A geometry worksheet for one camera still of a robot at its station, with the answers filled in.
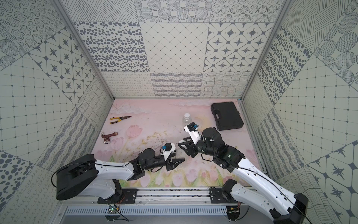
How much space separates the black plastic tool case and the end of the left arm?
446 millimetres

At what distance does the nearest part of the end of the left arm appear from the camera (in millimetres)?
617

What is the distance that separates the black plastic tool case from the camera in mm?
1008

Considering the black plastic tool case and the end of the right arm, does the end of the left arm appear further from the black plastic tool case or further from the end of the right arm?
the black plastic tool case
